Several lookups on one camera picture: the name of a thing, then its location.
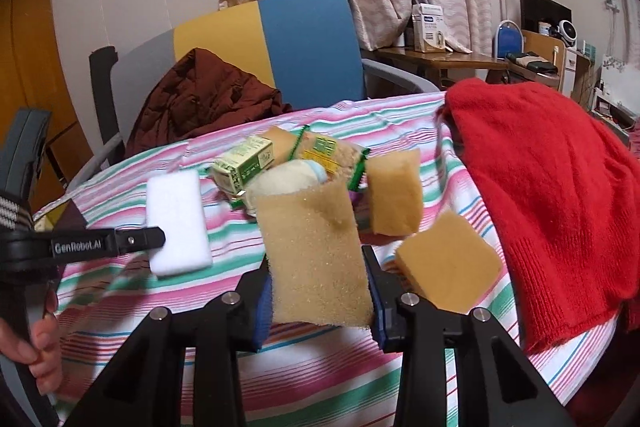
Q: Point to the white product box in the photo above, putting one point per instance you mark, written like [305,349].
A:
[429,28]

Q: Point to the tan sponge block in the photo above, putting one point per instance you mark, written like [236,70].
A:
[449,264]
[395,193]
[315,259]

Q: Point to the blue folding chair back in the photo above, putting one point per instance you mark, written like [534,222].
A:
[508,39]

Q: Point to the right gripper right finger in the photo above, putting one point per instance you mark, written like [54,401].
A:
[388,327]

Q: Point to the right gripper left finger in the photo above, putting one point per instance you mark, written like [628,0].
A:
[255,318]

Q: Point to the dark red puffer jacket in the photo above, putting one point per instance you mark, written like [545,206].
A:
[201,94]

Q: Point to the grey yellow blue chair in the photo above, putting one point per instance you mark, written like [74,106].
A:
[307,49]

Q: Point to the black rolled mat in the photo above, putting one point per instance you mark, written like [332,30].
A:
[101,62]

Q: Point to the striped pink green tablecloth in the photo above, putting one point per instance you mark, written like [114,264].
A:
[305,375]

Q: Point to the wooden side desk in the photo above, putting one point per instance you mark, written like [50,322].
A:
[436,66]

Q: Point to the red knitted sweater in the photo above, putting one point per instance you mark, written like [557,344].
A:
[563,193]

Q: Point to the green noodle snack packet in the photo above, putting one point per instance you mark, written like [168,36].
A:
[341,159]

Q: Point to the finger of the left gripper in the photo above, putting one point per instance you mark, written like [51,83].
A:
[135,240]

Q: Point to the white melamine sponge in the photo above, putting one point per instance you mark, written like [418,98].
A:
[174,204]

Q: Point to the wooden panelled wardrobe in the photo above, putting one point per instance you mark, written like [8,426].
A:
[32,77]

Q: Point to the person left hand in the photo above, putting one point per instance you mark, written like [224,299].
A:
[42,352]

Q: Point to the green yellow small carton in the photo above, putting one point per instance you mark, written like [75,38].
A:
[233,170]

